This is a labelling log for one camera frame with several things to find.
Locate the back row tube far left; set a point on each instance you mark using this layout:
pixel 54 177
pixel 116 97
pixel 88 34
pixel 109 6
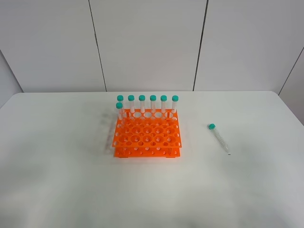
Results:
pixel 120 98

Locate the back row tube far right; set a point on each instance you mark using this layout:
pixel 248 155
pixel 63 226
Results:
pixel 175 99

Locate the green-capped test tube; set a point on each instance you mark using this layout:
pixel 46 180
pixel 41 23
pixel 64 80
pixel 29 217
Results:
pixel 221 141

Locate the orange test tube rack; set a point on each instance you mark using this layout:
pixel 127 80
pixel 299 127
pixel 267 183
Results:
pixel 147 135

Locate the second row tube left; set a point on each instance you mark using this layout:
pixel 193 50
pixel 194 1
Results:
pixel 120 109

